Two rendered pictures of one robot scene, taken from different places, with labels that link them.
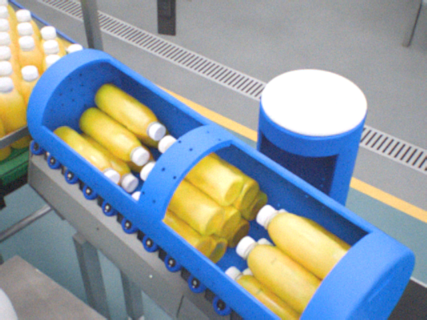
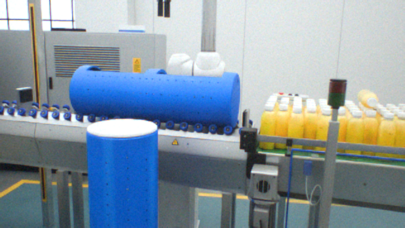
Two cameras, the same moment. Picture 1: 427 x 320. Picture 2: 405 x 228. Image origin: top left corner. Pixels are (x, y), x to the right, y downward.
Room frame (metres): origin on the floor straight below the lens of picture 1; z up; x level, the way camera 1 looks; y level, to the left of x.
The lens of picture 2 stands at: (2.65, -0.72, 1.38)
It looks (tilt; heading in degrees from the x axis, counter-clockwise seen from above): 11 degrees down; 150
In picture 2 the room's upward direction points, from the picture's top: 2 degrees clockwise
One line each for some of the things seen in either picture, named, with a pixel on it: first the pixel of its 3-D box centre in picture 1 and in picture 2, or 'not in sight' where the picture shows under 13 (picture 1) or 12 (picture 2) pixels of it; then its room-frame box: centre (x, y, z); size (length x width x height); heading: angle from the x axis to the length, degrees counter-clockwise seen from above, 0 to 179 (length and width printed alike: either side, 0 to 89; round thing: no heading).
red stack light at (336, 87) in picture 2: not in sight; (337, 87); (1.76, 0.39, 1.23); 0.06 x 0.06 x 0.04
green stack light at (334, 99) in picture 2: not in sight; (336, 99); (1.76, 0.39, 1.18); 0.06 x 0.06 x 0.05
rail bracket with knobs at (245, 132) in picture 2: not in sight; (249, 139); (1.41, 0.27, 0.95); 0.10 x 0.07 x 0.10; 135
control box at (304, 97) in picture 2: not in sight; (289, 103); (1.18, 0.73, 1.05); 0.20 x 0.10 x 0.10; 45
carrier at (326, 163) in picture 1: (296, 209); (124, 227); (1.27, -0.28, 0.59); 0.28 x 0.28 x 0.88
